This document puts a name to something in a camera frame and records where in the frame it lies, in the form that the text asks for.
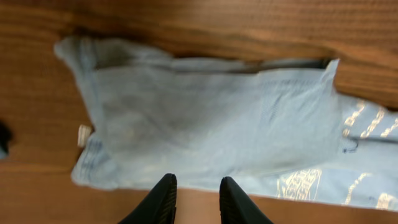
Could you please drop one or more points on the light blue printed t-shirt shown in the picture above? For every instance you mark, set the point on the light blue printed t-shirt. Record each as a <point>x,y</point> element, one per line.
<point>278,128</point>

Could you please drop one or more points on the black folded garment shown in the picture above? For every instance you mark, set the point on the black folded garment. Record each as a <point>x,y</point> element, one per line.
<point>5,138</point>

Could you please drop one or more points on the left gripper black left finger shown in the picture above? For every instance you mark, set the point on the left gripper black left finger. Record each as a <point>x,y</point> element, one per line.
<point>159,205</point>

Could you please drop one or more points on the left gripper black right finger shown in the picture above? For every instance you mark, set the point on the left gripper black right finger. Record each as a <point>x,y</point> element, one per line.
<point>236,207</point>

